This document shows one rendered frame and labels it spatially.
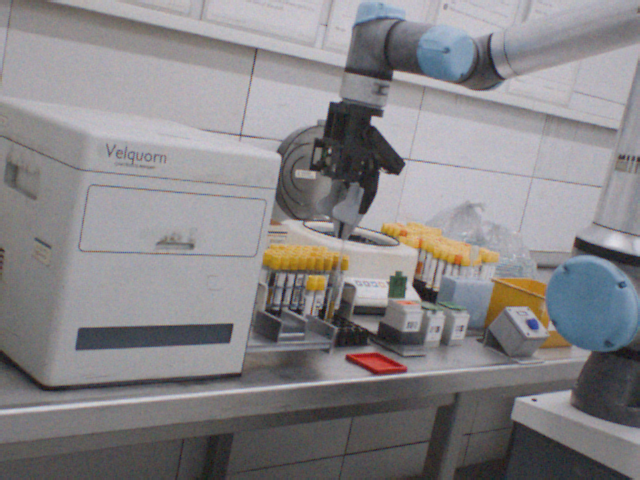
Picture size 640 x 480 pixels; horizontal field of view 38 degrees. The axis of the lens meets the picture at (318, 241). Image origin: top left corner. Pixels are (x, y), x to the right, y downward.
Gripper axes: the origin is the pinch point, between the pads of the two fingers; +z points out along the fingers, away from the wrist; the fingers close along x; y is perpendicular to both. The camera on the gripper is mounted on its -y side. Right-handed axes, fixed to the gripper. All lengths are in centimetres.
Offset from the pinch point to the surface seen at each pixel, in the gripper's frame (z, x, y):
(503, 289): 9.0, 1.6, -43.3
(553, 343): 17, 11, -49
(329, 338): 13.5, 11.3, 10.0
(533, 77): -35, -49, -107
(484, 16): -46, -50, -83
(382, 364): 17.5, 13.0, -0.7
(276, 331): 12.3, 10.8, 19.9
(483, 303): 11.7, 1.7, -37.8
